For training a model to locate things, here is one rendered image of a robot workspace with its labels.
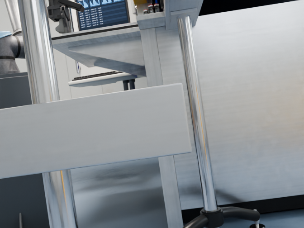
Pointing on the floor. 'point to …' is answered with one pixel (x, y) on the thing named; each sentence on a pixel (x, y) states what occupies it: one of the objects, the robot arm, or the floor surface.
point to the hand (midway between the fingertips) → (69, 35)
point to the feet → (224, 211)
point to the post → (170, 194)
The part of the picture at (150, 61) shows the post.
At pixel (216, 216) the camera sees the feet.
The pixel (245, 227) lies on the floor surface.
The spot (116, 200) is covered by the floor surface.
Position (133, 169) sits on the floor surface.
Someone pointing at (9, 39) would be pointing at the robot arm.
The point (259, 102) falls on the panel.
